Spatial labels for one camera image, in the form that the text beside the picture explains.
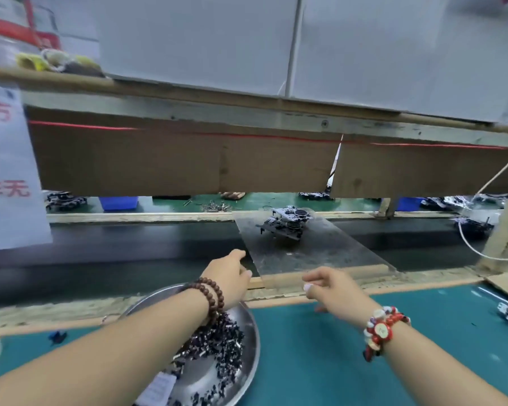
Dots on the pile of metal screws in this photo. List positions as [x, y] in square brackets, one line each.
[215, 206]

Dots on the white paper sign red characters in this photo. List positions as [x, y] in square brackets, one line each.
[12, 164]

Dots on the clear acrylic carrier plate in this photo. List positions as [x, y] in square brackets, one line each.
[321, 253]

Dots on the person's right thumb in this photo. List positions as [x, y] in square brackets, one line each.
[321, 309]

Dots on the black conveyor belt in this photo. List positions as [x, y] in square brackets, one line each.
[110, 257]

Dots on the white paper packet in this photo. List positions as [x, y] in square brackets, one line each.
[158, 388]

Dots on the round metal tray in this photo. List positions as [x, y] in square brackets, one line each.
[247, 334]

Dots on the small brown cardboard panel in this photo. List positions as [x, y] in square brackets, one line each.
[415, 171]

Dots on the person's left thumb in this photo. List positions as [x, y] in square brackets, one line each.
[243, 272]

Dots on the pile of small black parts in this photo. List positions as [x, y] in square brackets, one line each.
[220, 350]

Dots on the teal work mat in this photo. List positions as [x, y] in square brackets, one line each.
[321, 359]

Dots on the white box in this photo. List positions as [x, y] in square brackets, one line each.
[194, 37]
[406, 50]

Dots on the large brown cardboard panel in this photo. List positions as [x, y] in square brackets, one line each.
[152, 160]

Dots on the pile of yellow work gloves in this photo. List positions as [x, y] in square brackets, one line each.
[55, 63]

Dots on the blue plastic bin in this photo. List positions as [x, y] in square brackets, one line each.
[410, 203]
[118, 203]

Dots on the person's left forearm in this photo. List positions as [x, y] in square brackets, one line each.
[110, 359]

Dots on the wooden shelf board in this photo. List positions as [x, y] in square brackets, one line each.
[245, 109]

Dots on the person's left hand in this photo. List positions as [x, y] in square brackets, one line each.
[226, 279]

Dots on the person's right hand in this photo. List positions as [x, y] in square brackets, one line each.
[343, 295]

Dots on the small dark blue part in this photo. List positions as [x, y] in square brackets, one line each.
[58, 337]

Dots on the person's right forearm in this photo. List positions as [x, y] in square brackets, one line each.
[436, 372]

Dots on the row of black mechanism assemblies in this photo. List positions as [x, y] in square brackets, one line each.
[457, 202]

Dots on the wooden post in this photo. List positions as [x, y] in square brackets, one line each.
[506, 232]

